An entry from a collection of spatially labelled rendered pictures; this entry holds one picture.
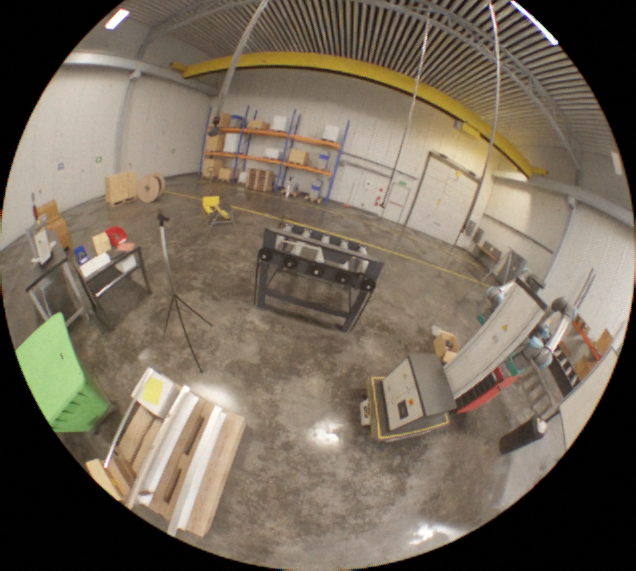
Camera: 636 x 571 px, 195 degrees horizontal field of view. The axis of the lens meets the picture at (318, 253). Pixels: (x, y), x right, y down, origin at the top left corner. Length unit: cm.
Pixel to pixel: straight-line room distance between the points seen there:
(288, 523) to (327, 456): 80
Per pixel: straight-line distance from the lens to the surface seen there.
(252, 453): 192
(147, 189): 749
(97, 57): 1035
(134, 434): 192
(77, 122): 1026
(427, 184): 1181
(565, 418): 414
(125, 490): 179
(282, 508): 201
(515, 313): 155
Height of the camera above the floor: 192
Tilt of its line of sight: 27 degrees down
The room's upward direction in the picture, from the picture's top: 16 degrees clockwise
